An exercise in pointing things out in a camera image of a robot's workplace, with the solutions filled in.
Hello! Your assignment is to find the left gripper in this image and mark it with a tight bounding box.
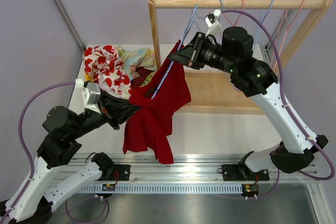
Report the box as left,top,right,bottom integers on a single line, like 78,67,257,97
68,92,143,141

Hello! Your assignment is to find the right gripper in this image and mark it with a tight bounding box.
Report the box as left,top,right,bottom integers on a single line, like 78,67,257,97
171,32,238,74

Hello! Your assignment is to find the plain red skirt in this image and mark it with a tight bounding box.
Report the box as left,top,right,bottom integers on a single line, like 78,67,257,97
122,39,192,165

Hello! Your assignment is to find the white red poppy skirt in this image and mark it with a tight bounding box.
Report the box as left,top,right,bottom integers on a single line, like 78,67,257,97
83,45,132,100

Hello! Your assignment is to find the dark red dotted skirt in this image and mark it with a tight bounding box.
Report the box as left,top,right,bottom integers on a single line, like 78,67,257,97
131,67,156,89

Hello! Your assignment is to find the pastel floral skirt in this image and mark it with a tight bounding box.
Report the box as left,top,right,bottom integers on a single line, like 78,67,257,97
116,46,156,80

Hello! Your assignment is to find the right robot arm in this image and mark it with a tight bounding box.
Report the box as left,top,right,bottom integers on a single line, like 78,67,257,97
168,27,328,180

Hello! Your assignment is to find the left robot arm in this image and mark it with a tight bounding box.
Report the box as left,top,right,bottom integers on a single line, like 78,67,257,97
1,96,140,223

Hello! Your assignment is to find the wooden clothes rack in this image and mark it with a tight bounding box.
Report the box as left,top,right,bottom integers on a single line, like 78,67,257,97
148,0,333,114

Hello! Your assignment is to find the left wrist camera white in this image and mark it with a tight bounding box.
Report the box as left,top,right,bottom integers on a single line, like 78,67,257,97
75,79,101,113

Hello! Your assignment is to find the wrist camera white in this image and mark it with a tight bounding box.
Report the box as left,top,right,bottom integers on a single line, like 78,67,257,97
205,9,223,36
75,79,101,113

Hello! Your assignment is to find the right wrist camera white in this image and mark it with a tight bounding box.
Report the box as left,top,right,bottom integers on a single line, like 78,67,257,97
205,9,223,36

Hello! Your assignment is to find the aluminium mounting rail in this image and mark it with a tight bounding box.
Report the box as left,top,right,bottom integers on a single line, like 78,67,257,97
34,153,321,195

